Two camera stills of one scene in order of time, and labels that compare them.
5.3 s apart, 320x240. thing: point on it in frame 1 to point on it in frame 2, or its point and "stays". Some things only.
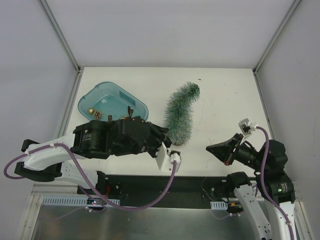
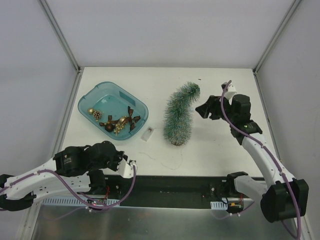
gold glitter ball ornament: (90, 110) stays
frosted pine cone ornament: (97, 114) stays
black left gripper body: (155, 139) to (119, 157)
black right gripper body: (232, 149) to (215, 108)
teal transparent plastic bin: (111, 100) stays
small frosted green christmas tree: (178, 115) stays
